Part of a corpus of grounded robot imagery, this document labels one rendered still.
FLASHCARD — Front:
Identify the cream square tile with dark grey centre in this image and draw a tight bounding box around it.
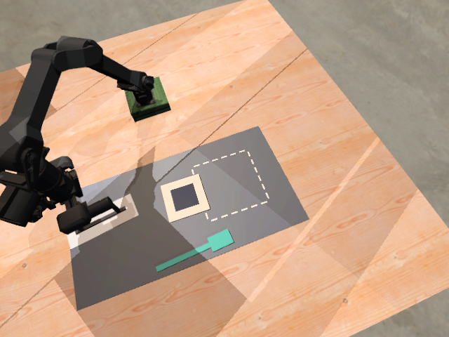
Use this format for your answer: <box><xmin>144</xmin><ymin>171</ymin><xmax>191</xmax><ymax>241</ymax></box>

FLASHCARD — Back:
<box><xmin>161</xmin><ymin>174</ymin><xmax>210</xmax><ymax>223</ymax></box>

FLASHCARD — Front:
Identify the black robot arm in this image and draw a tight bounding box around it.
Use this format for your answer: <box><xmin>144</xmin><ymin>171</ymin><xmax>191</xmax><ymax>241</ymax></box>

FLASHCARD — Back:
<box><xmin>0</xmin><ymin>36</ymin><xmax>156</xmax><ymax>227</ymax></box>

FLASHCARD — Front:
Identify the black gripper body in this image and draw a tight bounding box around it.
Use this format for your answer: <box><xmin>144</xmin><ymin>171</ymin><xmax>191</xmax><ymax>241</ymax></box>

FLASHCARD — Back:
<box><xmin>37</xmin><ymin>156</ymin><xmax>91</xmax><ymax>234</ymax></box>

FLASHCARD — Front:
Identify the teal flat paddle-shaped tool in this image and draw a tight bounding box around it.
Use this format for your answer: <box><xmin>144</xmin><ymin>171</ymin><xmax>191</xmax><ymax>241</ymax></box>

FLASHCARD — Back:
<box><xmin>156</xmin><ymin>229</ymin><xmax>234</xmax><ymax>272</ymax></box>

